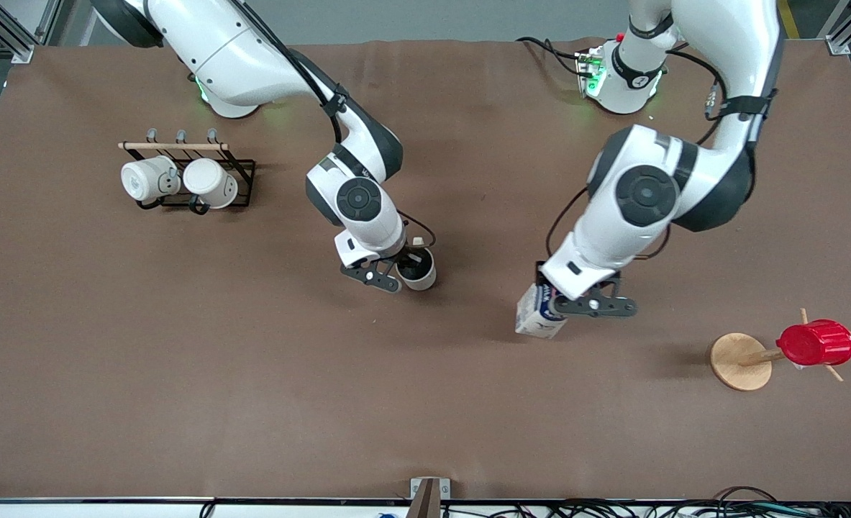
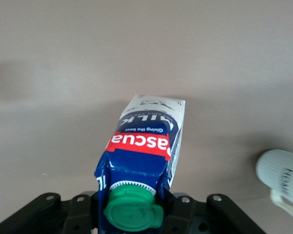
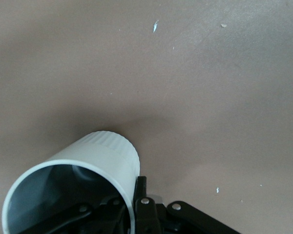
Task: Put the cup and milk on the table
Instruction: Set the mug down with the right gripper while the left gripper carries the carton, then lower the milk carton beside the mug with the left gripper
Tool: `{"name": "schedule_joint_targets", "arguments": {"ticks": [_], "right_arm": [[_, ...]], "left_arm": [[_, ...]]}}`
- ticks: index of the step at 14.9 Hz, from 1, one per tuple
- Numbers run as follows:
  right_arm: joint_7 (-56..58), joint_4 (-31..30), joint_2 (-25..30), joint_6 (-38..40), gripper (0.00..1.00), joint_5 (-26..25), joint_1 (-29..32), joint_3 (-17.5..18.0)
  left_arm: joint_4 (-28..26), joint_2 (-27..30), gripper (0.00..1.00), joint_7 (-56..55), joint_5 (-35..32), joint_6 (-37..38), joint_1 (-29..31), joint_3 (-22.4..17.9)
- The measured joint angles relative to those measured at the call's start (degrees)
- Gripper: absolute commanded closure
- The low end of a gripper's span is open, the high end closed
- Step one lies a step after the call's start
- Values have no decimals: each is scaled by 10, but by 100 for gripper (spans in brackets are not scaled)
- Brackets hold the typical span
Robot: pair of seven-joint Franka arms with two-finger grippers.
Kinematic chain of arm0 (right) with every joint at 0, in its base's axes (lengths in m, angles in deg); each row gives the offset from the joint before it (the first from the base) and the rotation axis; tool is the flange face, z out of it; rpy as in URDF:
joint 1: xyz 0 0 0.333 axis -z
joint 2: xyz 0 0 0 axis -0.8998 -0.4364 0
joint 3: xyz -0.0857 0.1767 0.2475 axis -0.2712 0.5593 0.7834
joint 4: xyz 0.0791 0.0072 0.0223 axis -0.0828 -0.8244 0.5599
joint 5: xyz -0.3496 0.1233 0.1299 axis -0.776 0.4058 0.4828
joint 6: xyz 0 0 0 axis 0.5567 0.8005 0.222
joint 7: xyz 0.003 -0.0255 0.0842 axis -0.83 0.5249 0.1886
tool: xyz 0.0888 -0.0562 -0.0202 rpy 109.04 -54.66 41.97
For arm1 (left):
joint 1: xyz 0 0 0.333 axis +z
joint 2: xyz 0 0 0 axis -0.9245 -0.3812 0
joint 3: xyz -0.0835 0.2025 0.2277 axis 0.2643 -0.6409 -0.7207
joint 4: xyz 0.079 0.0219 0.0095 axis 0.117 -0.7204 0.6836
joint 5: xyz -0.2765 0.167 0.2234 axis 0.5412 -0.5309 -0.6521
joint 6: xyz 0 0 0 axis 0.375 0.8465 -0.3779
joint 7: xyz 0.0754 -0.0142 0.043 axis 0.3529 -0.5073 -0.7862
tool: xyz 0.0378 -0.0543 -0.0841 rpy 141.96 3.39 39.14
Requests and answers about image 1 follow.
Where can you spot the plain white mug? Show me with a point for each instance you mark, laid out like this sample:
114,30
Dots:
209,181

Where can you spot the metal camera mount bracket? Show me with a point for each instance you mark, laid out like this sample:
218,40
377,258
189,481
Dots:
426,496

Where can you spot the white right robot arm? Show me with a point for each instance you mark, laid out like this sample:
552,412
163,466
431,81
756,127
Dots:
238,50

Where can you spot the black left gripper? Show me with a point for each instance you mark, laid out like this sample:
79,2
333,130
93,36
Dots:
541,271

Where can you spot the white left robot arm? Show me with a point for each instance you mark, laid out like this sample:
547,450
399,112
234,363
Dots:
641,194

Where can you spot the blue white milk carton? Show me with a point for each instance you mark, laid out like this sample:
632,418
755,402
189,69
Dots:
533,322

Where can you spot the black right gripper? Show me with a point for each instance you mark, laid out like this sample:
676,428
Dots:
412,261

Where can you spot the aluminium frame profile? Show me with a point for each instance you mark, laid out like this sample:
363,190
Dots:
15,44
842,39

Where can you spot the red plastic cup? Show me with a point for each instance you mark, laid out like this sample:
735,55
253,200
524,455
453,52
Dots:
817,344

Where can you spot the wooden mug tree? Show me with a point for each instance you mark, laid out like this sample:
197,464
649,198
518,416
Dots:
740,362

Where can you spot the grey white mug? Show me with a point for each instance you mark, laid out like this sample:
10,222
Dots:
426,280

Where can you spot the white mug with face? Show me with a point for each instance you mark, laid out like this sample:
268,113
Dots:
144,180

